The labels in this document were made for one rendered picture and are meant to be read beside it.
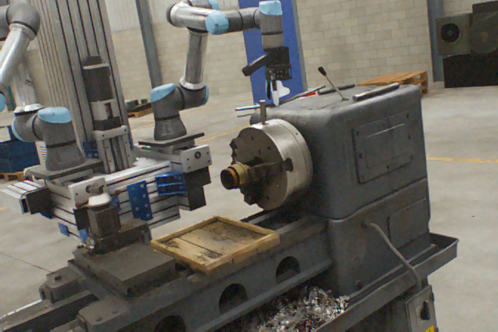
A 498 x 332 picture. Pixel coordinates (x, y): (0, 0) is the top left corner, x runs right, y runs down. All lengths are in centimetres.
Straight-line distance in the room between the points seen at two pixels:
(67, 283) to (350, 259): 98
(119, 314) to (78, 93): 118
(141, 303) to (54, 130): 91
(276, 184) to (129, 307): 69
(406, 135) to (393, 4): 1053
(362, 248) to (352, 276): 11
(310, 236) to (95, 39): 126
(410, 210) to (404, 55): 1047
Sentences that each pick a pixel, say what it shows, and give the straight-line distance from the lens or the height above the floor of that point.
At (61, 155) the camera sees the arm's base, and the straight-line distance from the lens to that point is 219.
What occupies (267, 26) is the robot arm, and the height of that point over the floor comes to 157.
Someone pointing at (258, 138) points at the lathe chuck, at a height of 119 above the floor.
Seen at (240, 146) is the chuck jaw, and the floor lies 117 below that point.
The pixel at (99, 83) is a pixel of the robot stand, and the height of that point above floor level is 145.
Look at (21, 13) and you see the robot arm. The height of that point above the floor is 176.
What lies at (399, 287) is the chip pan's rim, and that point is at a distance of 216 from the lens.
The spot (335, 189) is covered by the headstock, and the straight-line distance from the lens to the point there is 192.
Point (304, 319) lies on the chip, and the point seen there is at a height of 60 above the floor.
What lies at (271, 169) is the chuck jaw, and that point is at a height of 110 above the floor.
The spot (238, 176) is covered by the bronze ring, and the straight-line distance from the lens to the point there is 184.
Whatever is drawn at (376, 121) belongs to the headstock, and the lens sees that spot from 206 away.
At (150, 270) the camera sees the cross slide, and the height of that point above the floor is 96.
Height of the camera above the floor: 155
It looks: 11 degrees down
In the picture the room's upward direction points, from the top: 9 degrees counter-clockwise
